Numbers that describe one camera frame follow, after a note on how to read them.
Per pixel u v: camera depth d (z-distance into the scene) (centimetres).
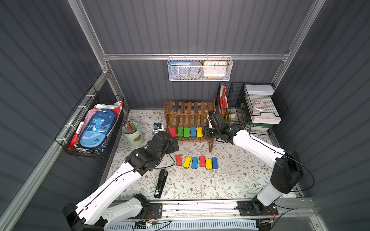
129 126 89
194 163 91
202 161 91
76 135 65
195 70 87
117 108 78
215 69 88
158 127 62
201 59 89
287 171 44
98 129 64
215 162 89
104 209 41
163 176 81
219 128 64
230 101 120
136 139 91
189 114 83
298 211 74
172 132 87
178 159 92
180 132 86
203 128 86
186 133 85
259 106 95
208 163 89
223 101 116
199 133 85
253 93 102
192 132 85
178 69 84
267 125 98
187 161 90
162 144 51
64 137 59
